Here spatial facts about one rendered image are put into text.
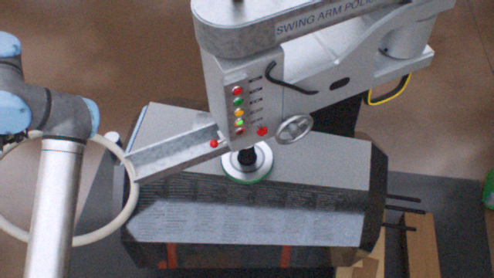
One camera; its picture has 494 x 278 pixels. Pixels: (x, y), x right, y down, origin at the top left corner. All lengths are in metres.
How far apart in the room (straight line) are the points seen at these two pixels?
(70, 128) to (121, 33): 2.98
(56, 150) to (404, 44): 1.24
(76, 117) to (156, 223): 1.14
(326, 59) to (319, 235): 0.79
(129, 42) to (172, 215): 2.09
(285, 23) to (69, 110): 0.62
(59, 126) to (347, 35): 0.96
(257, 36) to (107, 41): 2.74
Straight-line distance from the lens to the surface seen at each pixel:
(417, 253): 2.74
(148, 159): 1.75
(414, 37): 1.78
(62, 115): 1.03
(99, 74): 3.71
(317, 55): 1.59
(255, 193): 1.97
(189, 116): 2.17
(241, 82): 1.36
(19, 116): 0.99
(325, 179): 1.97
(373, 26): 1.58
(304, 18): 1.34
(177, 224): 2.08
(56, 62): 3.93
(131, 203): 1.62
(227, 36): 1.27
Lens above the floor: 2.56
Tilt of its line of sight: 55 degrees down
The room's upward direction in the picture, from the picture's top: 3 degrees counter-clockwise
